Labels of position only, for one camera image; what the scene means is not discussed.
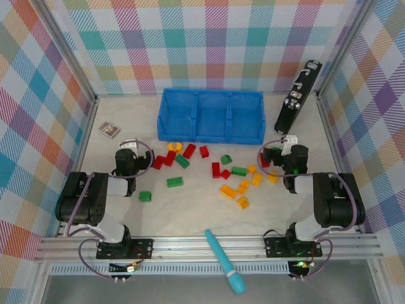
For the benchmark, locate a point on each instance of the small yellow lego brick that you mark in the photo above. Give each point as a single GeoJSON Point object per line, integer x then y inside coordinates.
{"type": "Point", "coordinates": [272, 176]}
{"type": "Point", "coordinates": [252, 168]}
{"type": "Point", "coordinates": [243, 202]}

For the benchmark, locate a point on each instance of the round yellow lego piece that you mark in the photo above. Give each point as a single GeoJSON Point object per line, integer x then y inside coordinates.
{"type": "Point", "coordinates": [175, 147]}

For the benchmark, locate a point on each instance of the long green lego brick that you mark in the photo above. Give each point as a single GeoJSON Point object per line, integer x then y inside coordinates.
{"type": "Point", "coordinates": [175, 182]}
{"type": "Point", "coordinates": [239, 171]}
{"type": "Point", "coordinates": [182, 161]}

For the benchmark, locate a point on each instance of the long yellow lego brick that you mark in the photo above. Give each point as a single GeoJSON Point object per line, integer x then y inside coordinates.
{"type": "Point", "coordinates": [228, 192]}
{"type": "Point", "coordinates": [243, 187]}

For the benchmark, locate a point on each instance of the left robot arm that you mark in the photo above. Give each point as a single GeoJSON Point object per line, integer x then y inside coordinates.
{"type": "Point", "coordinates": [79, 204]}

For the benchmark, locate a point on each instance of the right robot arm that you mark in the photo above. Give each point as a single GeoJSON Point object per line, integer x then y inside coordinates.
{"type": "Point", "coordinates": [341, 202]}

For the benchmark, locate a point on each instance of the small card box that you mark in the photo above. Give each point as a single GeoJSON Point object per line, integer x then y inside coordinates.
{"type": "Point", "coordinates": [109, 129]}

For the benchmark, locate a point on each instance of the black case with metal latches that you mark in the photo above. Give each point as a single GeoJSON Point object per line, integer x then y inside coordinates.
{"type": "Point", "coordinates": [297, 98]}

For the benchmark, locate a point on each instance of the blue three-compartment bin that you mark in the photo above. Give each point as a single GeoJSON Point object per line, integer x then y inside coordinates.
{"type": "Point", "coordinates": [210, 117]}

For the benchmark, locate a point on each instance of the yellow power connector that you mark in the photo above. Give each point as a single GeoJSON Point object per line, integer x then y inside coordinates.
{"type": "Point", "coordinates": [300, 264]}
{"type": "Point", "coordinates": [133, 267]}

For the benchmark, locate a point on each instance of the teal pen-shaped tool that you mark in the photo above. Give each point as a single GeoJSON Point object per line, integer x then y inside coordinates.
{"type": "Point", "coordinates": [223, 263]}

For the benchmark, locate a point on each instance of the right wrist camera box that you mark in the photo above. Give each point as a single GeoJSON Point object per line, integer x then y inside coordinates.
{"type": "Point", "coordinates": [290, 144]}

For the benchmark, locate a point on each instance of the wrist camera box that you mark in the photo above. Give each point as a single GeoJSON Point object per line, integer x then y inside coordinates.
{"type": "Point", "coordinates": [290, 144]}
{"type": "Point", "coordinates": [128, 144]}

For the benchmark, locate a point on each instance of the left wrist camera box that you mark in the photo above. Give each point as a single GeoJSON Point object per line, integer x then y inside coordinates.
{"type": "Point", "coordinates": [128, 144]}

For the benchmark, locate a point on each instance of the aluminium wall rail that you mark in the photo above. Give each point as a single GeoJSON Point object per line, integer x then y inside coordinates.
{"type": "Point", "coordinates": [126, 94]}

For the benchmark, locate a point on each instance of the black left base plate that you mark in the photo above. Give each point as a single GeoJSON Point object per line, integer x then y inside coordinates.
{"type": "Point", "coordinates": [142, 248]}

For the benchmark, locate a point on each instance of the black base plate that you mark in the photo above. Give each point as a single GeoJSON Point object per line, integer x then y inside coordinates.
{"type": "Point", "coordinates": [142, 248]}
{"type": "Point", "coordinates": [275, 247]}

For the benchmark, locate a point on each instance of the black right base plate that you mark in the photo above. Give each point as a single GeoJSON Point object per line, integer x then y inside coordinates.
{"type": "Point", "coordinates": [275, 247]}

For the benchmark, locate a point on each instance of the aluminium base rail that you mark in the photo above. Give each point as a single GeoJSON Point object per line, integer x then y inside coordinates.
{"type": "Point", "coordinates": [205, 250]}

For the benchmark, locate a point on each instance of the aluminium corner post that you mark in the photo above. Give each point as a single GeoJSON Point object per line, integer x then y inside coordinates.
{"type": "Point", "coordinates": [63, 47]}
{"type": "Point", "coordinates": [345, 47]}

